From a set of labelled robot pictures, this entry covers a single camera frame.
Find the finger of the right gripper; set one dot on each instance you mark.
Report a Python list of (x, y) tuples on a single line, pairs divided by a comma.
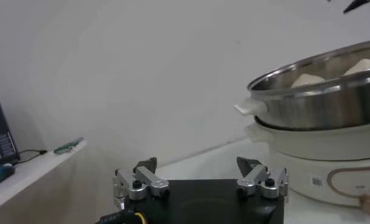
[(360, 3)]

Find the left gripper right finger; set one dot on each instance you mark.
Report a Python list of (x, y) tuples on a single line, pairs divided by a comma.
[(258, 175)]

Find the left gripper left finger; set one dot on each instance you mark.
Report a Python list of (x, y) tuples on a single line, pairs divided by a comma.
[(144, 176)]

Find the white steamed baozi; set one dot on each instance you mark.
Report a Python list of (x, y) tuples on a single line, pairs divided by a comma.
[(306, 81), (363, 66)]

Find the stainless steel steamer basket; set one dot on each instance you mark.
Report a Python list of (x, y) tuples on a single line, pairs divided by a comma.
[(325, 106)]

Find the cream electric cooker base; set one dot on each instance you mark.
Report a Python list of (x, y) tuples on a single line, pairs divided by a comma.
[(294, 170)]

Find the white side table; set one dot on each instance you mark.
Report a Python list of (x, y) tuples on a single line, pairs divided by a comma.
[(36, 170)]

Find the blue handheld device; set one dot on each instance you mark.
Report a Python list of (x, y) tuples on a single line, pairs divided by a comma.
[(1, 176)]

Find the black laptop screen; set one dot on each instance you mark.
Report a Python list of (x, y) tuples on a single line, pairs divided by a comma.
[(1, 134)]

